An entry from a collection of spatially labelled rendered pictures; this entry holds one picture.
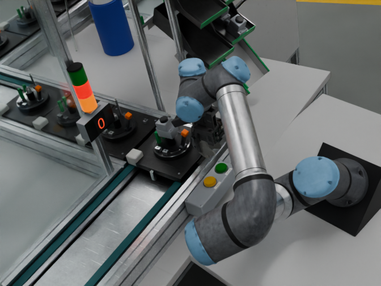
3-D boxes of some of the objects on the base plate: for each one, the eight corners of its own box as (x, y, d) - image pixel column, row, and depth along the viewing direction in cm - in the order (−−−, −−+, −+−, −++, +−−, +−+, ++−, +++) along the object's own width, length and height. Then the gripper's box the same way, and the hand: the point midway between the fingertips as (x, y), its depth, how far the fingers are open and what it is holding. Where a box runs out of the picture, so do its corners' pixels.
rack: (248, 85, 242) (219, -109, 191) (200, 138, 222) (155, -63, 171) (207, 75, 253) (169, -110, 202) (159, 125, 233) (103, -68, 182)
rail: (244, 153, 211) (240, 131, 204) (84, 351, 161) (72, 331, 154) (231, 149, 214) (227, 127, 207) (71, 343, 164) (58, 322, 157)
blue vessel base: (140, 42, 287) (126, -8, 269) (121, 58, 278) (105, 9, 261) (117, 37, 295) (102, -12, 278) (97, 53, 286) (81, 4, 269)
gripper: (206, 119, 164) (217, 172, 178) (222, 101, 169) (232, 153, 183) (181, 112, 169) (195, 164, 182) (198, 95, 174) (210, 146, 187)
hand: (206, 154), depth 183 cm, fingers closed
